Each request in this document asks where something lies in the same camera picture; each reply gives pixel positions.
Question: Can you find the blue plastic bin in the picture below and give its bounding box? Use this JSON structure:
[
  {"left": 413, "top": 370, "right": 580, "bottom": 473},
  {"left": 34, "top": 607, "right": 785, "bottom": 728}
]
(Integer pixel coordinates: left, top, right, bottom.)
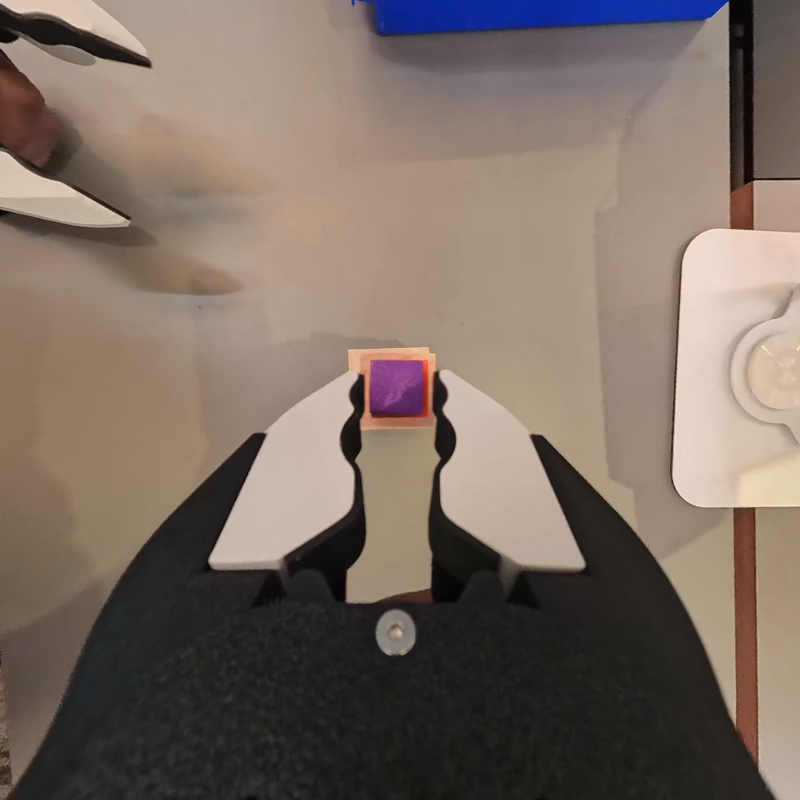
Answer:
[{"left": 354, "top": 0, "right": 731, "bottom": 36}]

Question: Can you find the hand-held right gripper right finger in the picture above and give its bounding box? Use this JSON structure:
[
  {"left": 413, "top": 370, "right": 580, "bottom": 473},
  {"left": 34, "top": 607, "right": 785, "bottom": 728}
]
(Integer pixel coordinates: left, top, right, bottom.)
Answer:
[{"left": 429, "top": 369, "right": 587, "bottom": 576}]

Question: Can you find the red wooden cube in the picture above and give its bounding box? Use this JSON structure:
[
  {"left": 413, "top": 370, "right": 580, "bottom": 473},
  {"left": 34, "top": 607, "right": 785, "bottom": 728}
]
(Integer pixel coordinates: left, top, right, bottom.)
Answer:
[{"left": 348, "top": 347, "right": 440, "bottom": 433}]

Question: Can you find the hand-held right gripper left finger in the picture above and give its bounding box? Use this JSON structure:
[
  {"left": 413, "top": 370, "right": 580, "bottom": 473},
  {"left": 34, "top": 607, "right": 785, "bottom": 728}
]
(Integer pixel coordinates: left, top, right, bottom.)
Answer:
[{"left": 209, "top": 369, "right": 370, "bottom": 576}]

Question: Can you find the white folding stand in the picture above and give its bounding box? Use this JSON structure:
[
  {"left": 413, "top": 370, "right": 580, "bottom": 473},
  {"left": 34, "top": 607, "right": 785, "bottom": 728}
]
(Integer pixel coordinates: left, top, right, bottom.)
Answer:
[{"left": 670, "top": 228, "right": 800, "bottom": 508}]

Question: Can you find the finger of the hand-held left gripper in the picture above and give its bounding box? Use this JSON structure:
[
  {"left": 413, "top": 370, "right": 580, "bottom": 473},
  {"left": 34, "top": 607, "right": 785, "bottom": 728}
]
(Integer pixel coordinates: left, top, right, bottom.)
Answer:
[
  {"left": 0, "top": 148, "right": 132, "bottom": 231},
  {"left": 0, "top": 0, "right": 153, "bottom": 68}
]

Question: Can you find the person's left hand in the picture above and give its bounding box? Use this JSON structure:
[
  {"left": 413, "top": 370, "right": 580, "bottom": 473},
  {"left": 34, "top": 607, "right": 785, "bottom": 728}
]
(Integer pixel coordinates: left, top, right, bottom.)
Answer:
[{"left": 0, "top": 50, "right": 63, "bottom": 173}]

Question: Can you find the purple wooden cube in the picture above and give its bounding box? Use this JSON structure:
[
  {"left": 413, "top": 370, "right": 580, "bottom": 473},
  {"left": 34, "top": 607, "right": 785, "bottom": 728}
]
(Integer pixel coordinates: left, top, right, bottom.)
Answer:
[{"left": 368, "top": 358, "right": 430, "bottom": 417}]

